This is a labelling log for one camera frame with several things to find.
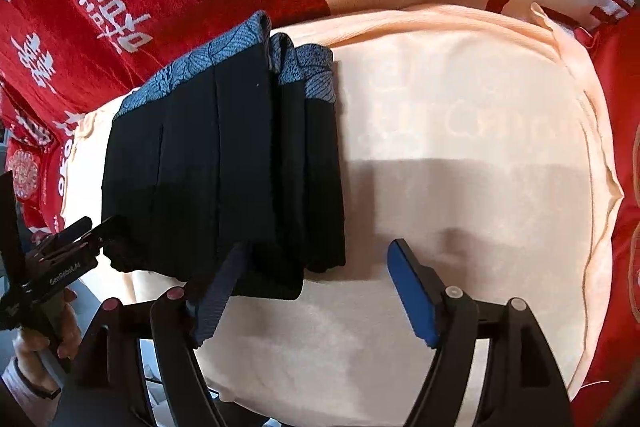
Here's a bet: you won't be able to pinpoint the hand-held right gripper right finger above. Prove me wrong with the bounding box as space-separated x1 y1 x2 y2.
389 238 571 427

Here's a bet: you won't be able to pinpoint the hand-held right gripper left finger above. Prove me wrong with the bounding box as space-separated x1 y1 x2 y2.
60 241 253 427

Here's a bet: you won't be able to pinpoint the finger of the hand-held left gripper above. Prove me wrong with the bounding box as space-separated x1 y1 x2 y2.
51 216 95 246
82 214 132 259

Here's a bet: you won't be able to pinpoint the black pants with blue-grey waistband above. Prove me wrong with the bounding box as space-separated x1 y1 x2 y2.
101 10 347 300

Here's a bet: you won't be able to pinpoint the person's left forearm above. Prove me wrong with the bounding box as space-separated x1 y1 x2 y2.
0 347 63 413

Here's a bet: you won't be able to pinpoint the person's left hand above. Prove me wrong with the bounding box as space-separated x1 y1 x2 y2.
12 289 83 360

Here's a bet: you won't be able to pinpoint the peach blanket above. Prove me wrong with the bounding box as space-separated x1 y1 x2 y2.
62 4 626 418

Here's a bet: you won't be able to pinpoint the black wristband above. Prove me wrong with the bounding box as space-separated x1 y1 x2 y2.
27 384 64 402

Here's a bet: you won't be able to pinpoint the red embroidered satin cover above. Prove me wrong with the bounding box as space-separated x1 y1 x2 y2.
0 7 640 408

